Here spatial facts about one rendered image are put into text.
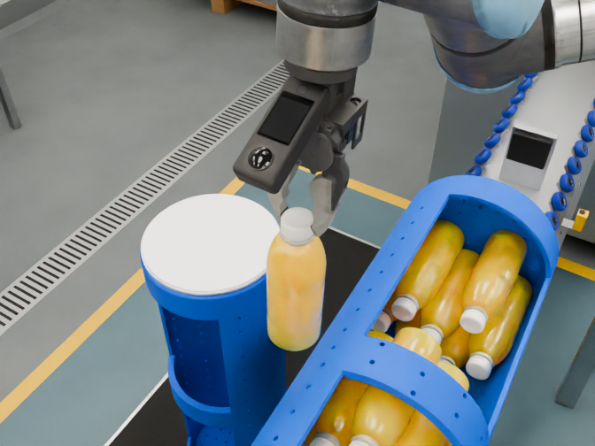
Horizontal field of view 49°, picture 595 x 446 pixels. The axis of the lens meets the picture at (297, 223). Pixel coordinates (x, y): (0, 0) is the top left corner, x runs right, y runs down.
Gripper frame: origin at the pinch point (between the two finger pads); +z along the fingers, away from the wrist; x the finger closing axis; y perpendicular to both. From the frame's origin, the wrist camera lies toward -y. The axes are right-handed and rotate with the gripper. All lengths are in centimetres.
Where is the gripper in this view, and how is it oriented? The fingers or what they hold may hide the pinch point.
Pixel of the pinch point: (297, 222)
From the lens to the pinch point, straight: 74.5
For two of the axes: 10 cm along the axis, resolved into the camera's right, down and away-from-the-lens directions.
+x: -8.7, -3.6, 3.2
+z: -0.7, 7.5, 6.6
